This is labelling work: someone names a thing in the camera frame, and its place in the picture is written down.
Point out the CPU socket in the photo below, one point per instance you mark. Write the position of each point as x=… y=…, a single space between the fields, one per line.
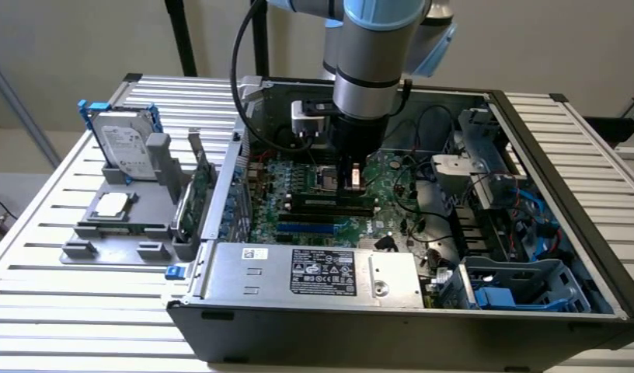
x=323 y=176

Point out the silver metal disk bay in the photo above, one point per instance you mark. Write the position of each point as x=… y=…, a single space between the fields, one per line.
x=477 y=132

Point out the blue-grey plastic drive tray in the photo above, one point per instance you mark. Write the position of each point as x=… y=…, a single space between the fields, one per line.
x=545 y=277

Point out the green RAM stick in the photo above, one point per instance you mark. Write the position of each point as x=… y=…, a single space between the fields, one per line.
x=123 y=228
x=317 y=202

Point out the green graphics card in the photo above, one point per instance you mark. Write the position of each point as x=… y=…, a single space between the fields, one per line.
x=195 y=194

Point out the black open PC case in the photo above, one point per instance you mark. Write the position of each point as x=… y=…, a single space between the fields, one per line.
x=348 y=334

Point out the silver hard disk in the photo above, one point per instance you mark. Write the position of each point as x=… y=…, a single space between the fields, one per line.
x=123 y=143

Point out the silver CPU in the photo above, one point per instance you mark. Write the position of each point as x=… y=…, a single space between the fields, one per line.
x=111 y=204

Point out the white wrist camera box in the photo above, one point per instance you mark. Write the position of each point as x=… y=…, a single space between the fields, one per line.
x=307 y=114

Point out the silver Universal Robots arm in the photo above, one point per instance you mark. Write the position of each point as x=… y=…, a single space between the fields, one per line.
x=369 y=58

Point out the grey parts rack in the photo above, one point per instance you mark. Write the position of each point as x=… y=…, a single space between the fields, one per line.
x=131 y=245

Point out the green motherboard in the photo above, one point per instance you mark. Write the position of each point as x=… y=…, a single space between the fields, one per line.
x=389 y=186

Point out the blue plastic latch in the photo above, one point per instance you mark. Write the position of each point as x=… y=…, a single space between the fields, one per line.
x=175 y=272

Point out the grey metal frame post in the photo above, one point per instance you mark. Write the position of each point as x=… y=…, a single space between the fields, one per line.
x=16 y=105

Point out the black pole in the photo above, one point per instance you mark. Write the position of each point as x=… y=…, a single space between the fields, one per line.
x=260 y=42
x=183 y=39

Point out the black RAM slot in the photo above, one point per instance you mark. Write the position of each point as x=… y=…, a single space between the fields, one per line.
x=323 y=210
x=307 y=218

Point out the aluminium profile rail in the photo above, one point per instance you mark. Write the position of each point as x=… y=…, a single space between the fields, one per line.
x=633 y=112

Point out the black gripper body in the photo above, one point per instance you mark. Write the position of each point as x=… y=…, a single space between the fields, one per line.
x=360 y=136

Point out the blue expansion slot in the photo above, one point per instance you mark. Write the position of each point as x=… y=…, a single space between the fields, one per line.
x=304 y=228

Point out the blue disk caddy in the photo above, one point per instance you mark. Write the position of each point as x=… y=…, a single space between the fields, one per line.
x=154 y=116

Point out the silver power supply unit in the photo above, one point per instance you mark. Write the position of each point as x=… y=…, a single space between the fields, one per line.
x=255 y=279

